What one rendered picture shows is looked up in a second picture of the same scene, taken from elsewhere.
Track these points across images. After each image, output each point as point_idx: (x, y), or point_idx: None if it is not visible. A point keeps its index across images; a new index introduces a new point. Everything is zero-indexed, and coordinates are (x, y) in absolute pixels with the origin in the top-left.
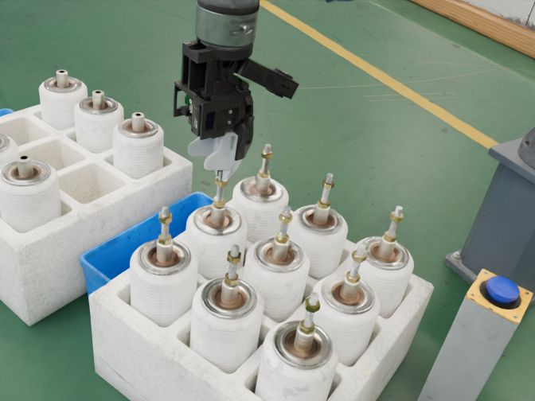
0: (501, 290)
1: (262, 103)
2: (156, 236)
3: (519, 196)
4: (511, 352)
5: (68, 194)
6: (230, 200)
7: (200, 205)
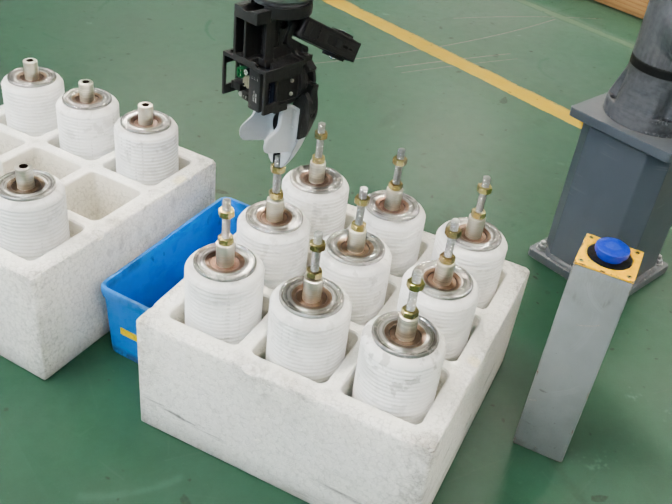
0: (611, 250)
1: None
2: (181, 256)
3: (610, 161)
4: (620, 344)
5: None
6: None
7: None
